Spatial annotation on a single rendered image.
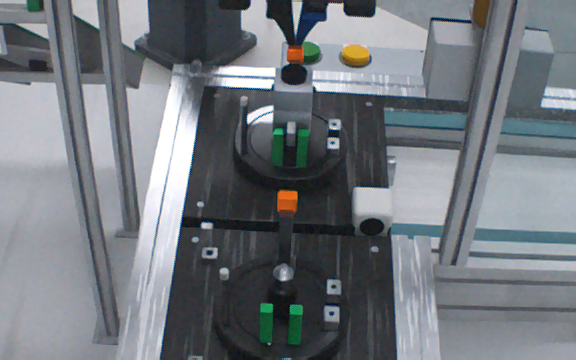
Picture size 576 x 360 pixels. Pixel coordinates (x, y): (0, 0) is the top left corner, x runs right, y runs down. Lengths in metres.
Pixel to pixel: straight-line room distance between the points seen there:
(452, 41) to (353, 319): 0.31
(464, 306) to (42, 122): 0.67
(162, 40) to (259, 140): 0.38
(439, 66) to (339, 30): 0.67
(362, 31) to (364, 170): 0.47
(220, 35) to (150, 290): 0.54
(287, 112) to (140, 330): 0.30
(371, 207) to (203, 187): 0.20
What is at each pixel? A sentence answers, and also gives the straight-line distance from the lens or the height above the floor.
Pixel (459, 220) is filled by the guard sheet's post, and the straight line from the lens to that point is 0.97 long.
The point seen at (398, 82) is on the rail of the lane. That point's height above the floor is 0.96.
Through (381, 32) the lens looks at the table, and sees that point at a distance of 1.53.
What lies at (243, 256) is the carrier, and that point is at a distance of 1.00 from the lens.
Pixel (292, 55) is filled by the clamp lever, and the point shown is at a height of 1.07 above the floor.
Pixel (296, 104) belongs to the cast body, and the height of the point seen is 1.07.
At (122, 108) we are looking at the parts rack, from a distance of 1.04.
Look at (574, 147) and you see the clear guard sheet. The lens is 0.94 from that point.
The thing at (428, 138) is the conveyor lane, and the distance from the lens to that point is 1.23.
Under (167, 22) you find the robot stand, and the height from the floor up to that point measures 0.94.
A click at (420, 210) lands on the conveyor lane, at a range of 1.14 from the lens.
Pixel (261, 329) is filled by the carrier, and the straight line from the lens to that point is 0.88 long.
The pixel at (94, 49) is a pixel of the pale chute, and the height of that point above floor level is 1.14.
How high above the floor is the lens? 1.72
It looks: 44 degrees down
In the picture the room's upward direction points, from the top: 3 degrees clockwise
